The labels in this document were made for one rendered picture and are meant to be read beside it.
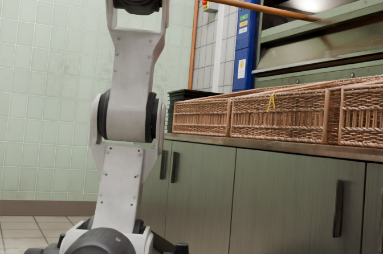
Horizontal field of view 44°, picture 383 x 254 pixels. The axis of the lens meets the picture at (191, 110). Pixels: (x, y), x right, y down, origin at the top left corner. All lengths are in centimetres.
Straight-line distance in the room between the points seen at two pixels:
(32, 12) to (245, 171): 202
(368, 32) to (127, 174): 118
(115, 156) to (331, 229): 58
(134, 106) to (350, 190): 58
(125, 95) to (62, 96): 190
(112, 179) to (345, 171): 58
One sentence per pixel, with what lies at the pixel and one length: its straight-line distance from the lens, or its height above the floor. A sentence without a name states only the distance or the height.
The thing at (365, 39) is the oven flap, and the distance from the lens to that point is 203.
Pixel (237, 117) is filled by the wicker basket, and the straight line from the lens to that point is 181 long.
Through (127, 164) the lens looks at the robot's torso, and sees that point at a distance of 128.
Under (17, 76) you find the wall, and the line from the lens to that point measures 315.
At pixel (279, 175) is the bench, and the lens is 143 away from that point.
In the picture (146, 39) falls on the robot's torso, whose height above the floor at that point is 83.
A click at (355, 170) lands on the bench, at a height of 53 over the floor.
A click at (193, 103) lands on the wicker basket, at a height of 72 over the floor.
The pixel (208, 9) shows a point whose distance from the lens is 320.
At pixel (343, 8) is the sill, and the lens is 216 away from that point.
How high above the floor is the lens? 57
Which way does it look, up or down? 3 degrees up
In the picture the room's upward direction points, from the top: 5 degrees clockwise
